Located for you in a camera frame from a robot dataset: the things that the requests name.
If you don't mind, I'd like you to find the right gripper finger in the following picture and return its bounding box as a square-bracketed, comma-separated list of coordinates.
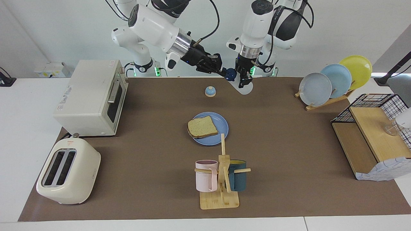
[205, 53, 223, 69]
[197, 63, 227, 77]

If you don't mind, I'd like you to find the translucent squeeze bottle blue cap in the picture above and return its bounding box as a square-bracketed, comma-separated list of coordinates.
[225, 67, 254, 95]

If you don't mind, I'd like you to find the slice of toast bread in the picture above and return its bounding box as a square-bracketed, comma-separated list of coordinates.
[187, 115, 219, 139]

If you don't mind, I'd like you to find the periwinkle blue plate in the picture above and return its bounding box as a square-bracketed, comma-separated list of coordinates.
[189, 112, 229, 146]

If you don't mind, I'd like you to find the grey plate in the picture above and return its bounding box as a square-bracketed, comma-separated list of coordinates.
[299, 73, 332, 107]

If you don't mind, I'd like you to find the wooden plate rack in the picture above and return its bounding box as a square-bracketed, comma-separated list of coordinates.
[294, 89, 355, 111]

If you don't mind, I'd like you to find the pale blue plate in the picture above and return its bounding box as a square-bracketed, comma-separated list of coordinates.
[320, 64, 352, 98]

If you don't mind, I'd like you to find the yellow plate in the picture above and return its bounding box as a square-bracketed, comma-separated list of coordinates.
[339, 55, 373, 90]

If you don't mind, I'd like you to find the teal mug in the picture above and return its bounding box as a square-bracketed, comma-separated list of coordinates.
[228, 160, 247, 192]

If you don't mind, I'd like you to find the brown table mat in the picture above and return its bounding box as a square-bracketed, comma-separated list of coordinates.
[18, 76, 411, 222]

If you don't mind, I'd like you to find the pink mug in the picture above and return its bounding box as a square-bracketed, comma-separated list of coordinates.
[196, 160, 218, 193]

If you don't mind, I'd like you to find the white toaster oven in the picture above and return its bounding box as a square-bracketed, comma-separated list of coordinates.
[53, 59, 129, 137]

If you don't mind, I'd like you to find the wooden mug tree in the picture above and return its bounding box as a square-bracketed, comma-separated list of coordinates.
[195, 133, 251, 210]

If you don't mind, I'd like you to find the clear glass cup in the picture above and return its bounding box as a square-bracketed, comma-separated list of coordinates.
[384, 122, 406, 137]

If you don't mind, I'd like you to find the white rounded object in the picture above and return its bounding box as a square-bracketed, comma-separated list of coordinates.
[395, 107, 411, 129]

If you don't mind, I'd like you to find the cream toaster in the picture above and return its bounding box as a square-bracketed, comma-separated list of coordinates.
[36, 133, 101, 205]

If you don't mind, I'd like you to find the black clamp base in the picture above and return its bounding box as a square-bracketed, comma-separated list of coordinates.
[0, 67, 16, 87]

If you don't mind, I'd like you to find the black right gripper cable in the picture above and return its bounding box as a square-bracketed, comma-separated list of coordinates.
[192, 0, 220, 45]

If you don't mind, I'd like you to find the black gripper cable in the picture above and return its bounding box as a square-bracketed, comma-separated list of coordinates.
[257, 0, 314, 66]
[192, 0, 220, 45]

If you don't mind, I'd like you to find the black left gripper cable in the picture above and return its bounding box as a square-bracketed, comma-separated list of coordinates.
[257, 0, 314, 66]

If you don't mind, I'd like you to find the black camera stand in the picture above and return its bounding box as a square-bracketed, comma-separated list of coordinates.
[374, 51, 411, 86]

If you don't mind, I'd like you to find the wooden shelf with wire basket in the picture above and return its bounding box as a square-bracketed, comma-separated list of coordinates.
[331, 94, 411, 182]

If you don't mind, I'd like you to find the white wall box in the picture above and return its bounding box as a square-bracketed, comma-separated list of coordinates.
[34, 62, 70, 78]

